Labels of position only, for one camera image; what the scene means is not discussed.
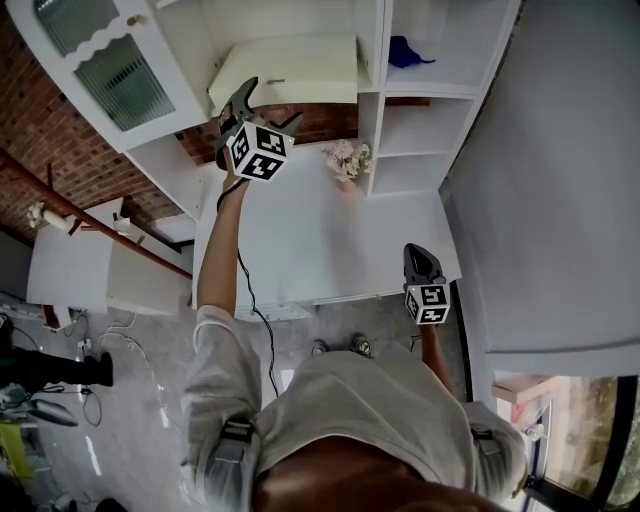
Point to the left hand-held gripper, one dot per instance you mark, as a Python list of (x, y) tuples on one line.
[(260, 152)]

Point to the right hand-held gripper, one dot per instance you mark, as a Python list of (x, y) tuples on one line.
[(427, 302)]

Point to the white shelf unit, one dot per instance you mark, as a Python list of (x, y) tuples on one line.
[(425, 125)]

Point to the person's right forearm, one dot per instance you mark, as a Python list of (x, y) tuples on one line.
[(437, 360)]

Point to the person's left forearm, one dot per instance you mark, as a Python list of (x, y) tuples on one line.
[(217, 260)]

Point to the white table top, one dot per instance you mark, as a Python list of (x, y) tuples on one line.
[(325, 240)]

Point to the pink vase with pale flowers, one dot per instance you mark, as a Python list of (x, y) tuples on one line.
[(347, 160)]

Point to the person's right shoe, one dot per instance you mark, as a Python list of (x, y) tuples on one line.
[(361, 345)]

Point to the person's shoe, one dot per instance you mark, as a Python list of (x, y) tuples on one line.
[(320, 347), (361, 345)]

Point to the person's left shoe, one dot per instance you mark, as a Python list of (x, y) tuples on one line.
[(320, 347)]

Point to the person's grey shirt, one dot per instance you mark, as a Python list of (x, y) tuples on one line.
[(360, 395)]

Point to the white glass cabinet door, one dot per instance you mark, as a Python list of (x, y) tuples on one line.
[(120, 80)]

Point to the blue cloth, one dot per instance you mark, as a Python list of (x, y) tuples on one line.
[(402, 52)]

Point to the pink box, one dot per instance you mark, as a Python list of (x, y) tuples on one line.
[(522, 387)]

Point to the brass door knob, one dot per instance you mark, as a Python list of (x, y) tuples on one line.
[(134, 20)]

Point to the wooden coat rack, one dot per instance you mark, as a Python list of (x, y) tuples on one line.
[(95, 225)]

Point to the person's head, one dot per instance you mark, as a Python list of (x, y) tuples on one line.
[(375, 480)]

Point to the white vase with white flowers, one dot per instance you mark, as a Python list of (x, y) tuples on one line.
[(55, 219)]

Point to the white side table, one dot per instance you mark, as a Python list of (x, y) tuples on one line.
[(70, 270)]

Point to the black framed window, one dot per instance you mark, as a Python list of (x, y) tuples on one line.
[(595, 445)]

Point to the white power strip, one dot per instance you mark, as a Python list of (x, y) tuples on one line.
[(85, 344)]

